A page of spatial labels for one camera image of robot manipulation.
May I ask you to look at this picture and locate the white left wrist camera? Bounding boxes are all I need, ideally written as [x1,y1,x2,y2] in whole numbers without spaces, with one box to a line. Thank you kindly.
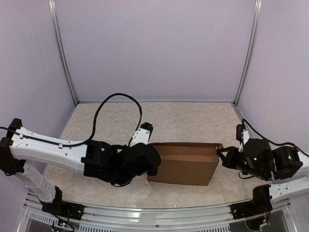
[128,122,154,147]

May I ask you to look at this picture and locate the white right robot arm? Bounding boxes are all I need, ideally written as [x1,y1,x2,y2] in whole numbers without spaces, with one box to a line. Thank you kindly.
[217,138,309,202]

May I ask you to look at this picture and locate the right aluminium frame post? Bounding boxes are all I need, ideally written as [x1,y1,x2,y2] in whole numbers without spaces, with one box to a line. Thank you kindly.
[233,0,263,107]

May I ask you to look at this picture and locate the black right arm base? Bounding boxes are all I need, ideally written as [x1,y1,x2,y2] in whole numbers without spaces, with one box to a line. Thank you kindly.
[230,184,273,219]

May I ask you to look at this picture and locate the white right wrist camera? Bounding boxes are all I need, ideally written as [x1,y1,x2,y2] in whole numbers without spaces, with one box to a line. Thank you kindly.
[236,124,250,152]

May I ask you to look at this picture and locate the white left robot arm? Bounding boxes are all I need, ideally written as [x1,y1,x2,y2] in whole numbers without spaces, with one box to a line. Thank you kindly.
[0,118,161,215]

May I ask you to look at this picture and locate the left aluminium frame post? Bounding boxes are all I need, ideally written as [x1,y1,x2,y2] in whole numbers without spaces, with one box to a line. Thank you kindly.
[48,0,79,107]

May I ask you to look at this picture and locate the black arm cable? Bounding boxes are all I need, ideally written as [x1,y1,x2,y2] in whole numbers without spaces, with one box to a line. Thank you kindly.
[241,118,309,179]
[0,94,143,174]

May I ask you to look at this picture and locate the brown cardboard box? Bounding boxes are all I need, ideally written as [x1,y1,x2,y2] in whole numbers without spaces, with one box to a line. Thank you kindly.
[147,142,223,186]

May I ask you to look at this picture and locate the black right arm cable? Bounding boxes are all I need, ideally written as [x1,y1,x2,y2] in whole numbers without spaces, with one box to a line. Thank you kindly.
[241,118,309,179]

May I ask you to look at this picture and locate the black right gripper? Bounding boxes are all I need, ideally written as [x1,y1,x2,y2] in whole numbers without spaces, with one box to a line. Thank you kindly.
[217,147,267,181]

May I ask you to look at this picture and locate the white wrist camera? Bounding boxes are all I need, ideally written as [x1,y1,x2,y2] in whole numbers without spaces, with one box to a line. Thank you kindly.
[128,122,154,147]
[236,124,250,152]

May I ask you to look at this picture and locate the front aluminium frame rail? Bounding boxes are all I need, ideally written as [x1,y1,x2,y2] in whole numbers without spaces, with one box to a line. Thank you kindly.
[13,193,300,232]

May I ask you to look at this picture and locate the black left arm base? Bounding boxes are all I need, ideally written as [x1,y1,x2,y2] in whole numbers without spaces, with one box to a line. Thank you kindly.
[40,186,84,220]

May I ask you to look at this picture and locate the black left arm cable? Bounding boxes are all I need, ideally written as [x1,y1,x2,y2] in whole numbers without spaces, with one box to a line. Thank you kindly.
[0,94,143,174]

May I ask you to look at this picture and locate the aluminium frame post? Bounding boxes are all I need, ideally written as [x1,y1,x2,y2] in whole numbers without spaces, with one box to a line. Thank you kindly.
[48,0,79,107]
[233,0,263,107]

